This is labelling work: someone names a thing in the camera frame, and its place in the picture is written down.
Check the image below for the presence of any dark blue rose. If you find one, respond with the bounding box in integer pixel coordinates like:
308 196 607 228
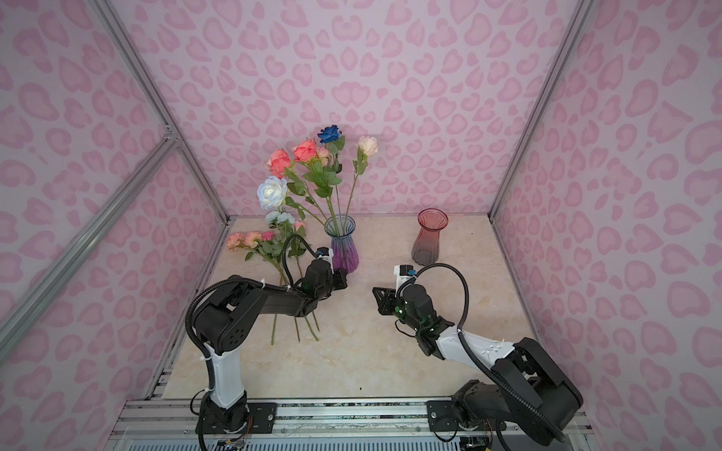
318 125 346 173

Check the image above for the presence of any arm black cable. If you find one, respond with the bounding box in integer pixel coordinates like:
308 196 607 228
184 233 320 396
397 262 567 445

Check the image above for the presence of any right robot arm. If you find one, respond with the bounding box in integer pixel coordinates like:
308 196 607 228
372 280 584 446

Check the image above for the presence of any red grey glass vase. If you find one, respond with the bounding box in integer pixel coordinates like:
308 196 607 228
412 208 449 266

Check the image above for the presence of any pink rosebud stem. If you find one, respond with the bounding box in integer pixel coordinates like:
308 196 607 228
289 221 306 275

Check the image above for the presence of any right aluminium frame post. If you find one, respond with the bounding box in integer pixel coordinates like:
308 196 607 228
488 0 598 225

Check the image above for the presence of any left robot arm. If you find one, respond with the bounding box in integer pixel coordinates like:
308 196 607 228
184 259 348 437

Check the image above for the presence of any pink peony flower stem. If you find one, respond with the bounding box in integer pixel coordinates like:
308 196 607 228
312 147 342 229

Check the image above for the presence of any pink red rose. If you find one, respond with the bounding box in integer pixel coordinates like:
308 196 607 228
266 148 331 224
285 138 331 226

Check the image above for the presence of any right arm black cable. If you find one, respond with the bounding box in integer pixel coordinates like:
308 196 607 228
397 262 567 445

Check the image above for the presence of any left corner aluminium post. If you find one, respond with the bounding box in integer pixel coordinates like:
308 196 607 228
88 0 231 224

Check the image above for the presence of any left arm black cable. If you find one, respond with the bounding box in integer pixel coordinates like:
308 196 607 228
184 233 320 396

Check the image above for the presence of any pale blue carnation stem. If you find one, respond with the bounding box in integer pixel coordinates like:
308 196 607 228
263 209 322 334

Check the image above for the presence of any peach peony stem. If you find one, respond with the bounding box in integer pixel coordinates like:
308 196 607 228
226 230 303 344

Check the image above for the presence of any cream pink rose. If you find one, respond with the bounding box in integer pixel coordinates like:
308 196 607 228
344 136 379 216

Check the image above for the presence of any white blue rose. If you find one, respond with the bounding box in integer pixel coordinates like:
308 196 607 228
256 175 328 227

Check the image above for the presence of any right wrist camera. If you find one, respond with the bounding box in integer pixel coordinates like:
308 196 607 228
394 264 416 291

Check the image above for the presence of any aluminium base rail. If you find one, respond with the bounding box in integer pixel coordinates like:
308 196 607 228
106 397 540 450

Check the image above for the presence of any left aluminium frame bar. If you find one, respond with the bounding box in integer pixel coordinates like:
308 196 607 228
1 133 177 362

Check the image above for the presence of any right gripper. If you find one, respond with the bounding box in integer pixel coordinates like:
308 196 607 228
369 288 422 334

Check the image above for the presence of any purple blue glass vase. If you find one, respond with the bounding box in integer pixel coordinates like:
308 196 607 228
325 214 359 274

